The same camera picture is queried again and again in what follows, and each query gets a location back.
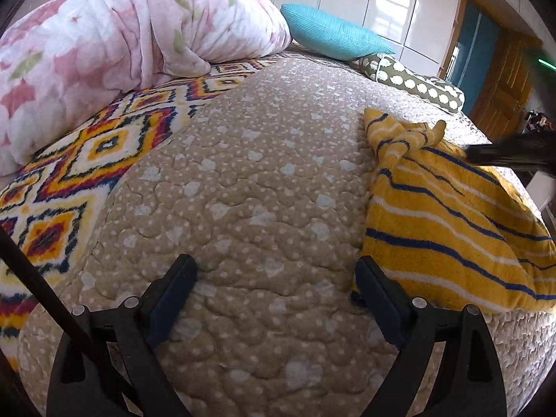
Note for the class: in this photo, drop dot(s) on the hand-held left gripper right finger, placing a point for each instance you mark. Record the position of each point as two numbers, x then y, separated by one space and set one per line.
384 302

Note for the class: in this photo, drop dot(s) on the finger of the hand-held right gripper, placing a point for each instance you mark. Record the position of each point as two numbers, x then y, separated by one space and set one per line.
512 152

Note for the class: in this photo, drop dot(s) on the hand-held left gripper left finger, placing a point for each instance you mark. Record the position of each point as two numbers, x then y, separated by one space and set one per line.
167 304

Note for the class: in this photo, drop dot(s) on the yellow striped garment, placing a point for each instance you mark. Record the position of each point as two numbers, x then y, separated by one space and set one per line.
438 221

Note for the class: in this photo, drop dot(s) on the wooden door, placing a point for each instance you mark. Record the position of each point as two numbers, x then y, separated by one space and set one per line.
499 74

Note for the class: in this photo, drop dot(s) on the olive white-dotted pillow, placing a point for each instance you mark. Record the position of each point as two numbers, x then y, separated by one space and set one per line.
412 80

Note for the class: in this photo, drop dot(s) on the beige quilted bedspread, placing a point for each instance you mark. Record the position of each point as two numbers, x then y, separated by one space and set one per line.
260 191

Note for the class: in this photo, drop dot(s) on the colourful diamond pattern fleece blanket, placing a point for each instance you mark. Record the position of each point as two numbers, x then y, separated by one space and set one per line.
87 152

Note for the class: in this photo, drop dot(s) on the teal pillow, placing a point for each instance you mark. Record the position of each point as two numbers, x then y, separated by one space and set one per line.
334 30

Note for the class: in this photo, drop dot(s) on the pink floral comforter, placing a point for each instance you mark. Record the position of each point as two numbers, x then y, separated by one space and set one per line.
108 56

